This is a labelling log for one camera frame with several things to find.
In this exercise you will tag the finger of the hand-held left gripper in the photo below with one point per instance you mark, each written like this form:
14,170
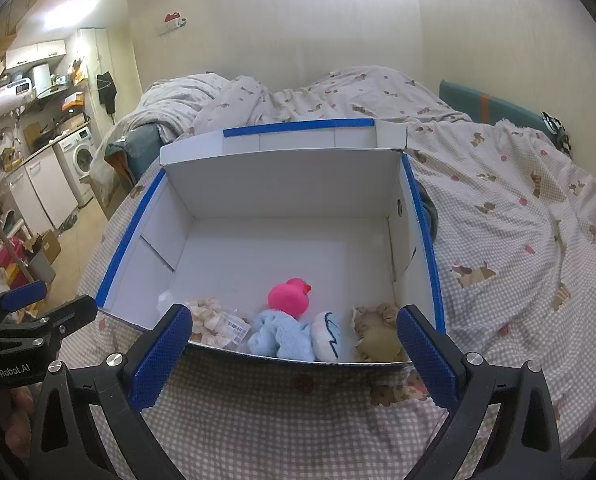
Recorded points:
70,315
23,295

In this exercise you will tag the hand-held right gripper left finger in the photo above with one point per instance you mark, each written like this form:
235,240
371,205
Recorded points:
160,355

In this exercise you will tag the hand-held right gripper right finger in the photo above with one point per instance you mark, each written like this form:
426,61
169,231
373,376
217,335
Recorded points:
428,360

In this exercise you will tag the brown plush toy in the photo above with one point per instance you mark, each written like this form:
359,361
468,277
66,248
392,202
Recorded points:
378,337

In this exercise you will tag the clear bag of beige pieces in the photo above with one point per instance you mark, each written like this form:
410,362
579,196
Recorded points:
213,322

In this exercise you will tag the pink rubber duck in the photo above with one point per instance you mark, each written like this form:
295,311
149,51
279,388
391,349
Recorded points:
288,300

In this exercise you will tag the blue cardboard box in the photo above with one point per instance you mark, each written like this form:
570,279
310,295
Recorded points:
278,255

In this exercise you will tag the person's left hand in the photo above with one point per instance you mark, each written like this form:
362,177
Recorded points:
20,410

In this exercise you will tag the grey bin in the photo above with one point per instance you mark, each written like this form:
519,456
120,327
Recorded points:
43,267

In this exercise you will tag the brown cardboard box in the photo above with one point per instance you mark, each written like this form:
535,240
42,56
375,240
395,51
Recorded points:
48,247

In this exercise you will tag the white plush toy blue mark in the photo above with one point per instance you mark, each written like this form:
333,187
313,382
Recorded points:
330,335

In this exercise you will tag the white floor cabinet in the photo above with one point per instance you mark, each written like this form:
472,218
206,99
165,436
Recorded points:
43,192

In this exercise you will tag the light blue plush toy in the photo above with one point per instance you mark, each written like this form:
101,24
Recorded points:
283,337

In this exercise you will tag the white washing machine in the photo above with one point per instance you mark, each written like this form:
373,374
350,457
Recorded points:
80,160

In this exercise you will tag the teal pillow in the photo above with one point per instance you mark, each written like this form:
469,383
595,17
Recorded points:
130,152

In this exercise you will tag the white water heater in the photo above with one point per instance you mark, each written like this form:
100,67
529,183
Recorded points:
8,99

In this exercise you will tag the black hanging garment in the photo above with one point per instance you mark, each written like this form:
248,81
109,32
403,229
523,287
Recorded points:
107,91

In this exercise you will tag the black and white cloth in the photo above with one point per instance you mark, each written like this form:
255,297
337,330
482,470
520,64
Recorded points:
557,132

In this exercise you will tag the teal headboard cushion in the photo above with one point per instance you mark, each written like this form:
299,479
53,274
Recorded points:
498,107

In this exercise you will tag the white wall cabinet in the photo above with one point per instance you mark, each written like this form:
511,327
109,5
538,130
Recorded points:
35,54

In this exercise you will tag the wall hook with red item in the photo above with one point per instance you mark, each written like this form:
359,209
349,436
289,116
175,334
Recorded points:
173,21

